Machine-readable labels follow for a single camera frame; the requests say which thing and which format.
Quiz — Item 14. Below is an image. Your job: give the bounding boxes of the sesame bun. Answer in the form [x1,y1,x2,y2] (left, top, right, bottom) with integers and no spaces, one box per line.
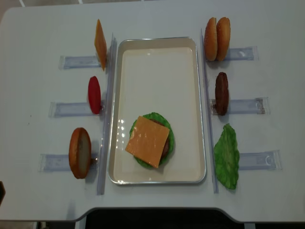
[203,17,218,61]
[216,17,231,61]

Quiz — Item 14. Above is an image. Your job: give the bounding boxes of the green lettuce leaf on stack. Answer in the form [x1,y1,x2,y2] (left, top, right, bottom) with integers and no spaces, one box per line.
[129,112,175,169]

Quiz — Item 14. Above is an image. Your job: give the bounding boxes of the orange cheese slice on stack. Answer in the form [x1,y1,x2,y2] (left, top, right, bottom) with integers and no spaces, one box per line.
[125,116,170,168]

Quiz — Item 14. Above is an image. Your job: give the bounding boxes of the upright red tomato slice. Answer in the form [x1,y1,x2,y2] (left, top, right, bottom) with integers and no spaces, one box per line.
[88,76,102,115]

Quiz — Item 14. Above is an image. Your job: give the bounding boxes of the upright brown meat patty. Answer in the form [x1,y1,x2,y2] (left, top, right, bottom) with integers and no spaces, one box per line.
[215,72,229,116]

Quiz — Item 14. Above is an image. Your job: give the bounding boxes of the upright green lettuce leaf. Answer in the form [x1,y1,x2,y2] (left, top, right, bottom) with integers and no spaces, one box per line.
[213,123,240,190]

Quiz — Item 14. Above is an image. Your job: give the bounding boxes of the upright orange cheese slice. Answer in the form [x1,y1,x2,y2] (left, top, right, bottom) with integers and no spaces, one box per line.
[94,19,107,71]

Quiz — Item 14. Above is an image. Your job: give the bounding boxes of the white rectangular metal tray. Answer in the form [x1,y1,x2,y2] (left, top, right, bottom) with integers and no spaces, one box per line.
[108,37,206,185]

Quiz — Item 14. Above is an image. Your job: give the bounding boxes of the upright bun bottom half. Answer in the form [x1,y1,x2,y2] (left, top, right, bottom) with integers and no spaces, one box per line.
[69,127,91,179]

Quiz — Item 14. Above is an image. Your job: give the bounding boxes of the left clear acrylic rack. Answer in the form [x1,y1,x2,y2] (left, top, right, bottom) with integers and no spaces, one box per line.
[39,36,117,195]

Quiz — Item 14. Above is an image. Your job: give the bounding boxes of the clear acrylic rack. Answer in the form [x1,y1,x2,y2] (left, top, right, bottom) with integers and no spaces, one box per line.
[39,36,117,195]
[200,32,282,193]

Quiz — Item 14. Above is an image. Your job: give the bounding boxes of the right clear acrylic rack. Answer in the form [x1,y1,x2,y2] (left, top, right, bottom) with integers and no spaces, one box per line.
[200,32,282,193]

